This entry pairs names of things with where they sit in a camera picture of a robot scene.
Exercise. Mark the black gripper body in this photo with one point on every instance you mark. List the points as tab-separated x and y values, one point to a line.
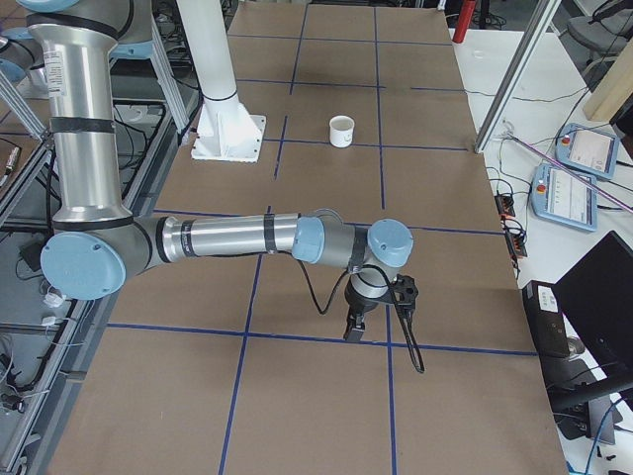
357	303

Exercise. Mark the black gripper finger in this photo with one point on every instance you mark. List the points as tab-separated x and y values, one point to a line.
355	328

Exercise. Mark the white smiley face mug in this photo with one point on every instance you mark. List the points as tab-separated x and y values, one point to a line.
341	130

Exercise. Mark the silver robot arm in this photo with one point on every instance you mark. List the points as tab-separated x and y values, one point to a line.
98	244

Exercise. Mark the blue tape strip lengthwise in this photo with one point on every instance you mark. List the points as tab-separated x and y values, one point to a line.
391	390

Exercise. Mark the brown paper table cover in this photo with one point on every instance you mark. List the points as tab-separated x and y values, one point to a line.
191	403

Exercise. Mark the black power strip right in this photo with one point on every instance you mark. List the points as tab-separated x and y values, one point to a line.
515	241

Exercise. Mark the black power strip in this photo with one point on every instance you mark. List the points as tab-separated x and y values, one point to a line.
515	241
505	205

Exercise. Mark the black power strip left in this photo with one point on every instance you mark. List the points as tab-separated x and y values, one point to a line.
505	205

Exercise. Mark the teach pendant near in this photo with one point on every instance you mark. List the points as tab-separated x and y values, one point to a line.
558	197

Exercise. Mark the teach pendant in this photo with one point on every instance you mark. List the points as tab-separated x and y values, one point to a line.
558	197
588	150

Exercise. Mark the black monitor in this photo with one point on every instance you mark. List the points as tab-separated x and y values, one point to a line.
595	296

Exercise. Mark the purple rod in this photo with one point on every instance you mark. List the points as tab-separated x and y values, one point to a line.
557	164

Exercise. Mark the blue tape strip crosswise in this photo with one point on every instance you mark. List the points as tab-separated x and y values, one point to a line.
337	340
378	148

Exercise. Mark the teach pendant far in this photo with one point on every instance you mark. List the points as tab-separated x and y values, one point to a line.
588	150

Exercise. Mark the blue tape strip far crosswise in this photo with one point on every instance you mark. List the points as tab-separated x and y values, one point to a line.
378	148

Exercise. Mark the red fire extinguisher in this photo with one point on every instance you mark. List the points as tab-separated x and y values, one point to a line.
464	20

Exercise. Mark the wooden beam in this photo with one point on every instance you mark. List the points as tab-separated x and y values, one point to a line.
613	90

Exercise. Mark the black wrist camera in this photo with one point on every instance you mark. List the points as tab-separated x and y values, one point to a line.
404	295

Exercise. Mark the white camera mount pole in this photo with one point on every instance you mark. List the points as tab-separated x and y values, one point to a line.
226	131

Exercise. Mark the grey aluminium frame post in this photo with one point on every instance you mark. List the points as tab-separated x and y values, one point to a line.
536	28

